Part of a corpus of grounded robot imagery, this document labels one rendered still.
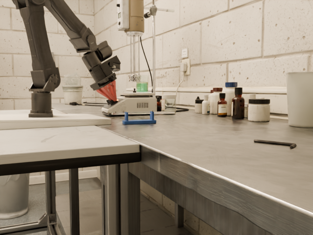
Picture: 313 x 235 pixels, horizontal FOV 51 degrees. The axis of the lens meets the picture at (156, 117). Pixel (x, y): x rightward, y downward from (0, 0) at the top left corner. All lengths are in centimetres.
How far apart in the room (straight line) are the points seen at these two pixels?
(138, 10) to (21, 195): 178
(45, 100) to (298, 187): 88
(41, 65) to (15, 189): 182
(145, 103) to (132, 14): 57
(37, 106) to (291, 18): 91
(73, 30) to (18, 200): 189
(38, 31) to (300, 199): 94
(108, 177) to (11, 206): 224
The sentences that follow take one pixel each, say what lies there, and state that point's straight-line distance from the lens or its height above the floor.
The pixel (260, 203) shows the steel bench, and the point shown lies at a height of 89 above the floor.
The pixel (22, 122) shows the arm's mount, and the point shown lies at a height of 92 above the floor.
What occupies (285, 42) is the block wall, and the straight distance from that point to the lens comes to 129.
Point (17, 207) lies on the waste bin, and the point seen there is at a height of 8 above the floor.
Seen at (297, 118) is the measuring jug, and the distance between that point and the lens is 98.
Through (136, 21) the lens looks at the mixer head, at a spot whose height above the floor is 134.
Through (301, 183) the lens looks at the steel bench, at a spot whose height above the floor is 90.
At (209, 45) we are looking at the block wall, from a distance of 167.
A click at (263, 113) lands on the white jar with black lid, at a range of 109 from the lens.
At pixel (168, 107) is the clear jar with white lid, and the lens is 134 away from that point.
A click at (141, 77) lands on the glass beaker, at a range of 132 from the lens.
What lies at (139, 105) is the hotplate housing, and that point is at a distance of 129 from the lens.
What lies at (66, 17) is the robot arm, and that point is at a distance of 121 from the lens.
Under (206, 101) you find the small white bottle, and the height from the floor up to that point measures 95.
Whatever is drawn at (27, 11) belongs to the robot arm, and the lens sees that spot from 113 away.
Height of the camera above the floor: 101
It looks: 5 degrees down
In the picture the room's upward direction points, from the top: straight up
